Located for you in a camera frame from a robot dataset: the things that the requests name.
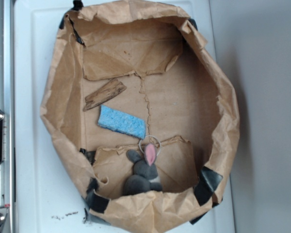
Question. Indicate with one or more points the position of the brown paper lined box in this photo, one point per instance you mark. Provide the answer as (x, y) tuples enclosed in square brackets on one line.
[(188, 104)]

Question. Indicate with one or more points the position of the blue sponge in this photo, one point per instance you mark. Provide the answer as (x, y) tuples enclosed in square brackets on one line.
[(121, 122)]

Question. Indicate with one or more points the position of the brown wood piece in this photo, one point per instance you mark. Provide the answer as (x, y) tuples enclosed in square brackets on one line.
[(107, 92)]

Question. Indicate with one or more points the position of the grey plush bunny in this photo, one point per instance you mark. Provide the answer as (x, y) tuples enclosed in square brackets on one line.
[(145, 175)]

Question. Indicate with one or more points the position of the aluminium frame rail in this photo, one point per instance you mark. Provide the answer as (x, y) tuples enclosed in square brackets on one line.
[(7, 167)]

